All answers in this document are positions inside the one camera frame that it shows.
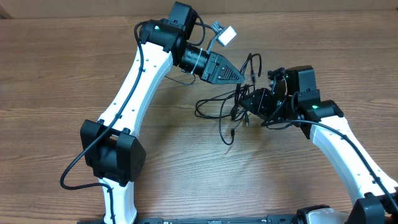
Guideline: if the black USB cable long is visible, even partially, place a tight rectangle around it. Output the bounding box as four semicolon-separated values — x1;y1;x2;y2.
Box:
217;52;262;146

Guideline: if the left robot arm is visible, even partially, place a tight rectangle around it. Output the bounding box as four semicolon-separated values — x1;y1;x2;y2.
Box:
80;2;244;223

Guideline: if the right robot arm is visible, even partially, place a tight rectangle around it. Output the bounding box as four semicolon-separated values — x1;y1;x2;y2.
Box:
237;65;397;223

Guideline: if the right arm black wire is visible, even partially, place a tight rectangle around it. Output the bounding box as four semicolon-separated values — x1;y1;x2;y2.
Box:
264;93;398;212

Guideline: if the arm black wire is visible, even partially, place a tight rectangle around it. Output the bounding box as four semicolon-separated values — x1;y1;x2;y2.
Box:
264;93;398;212
59;20;150;224

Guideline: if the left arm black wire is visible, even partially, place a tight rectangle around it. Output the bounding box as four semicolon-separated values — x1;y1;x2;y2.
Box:
59;20;150;224

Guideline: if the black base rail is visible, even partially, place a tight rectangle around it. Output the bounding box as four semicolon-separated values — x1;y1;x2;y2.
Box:
77;213;312;224

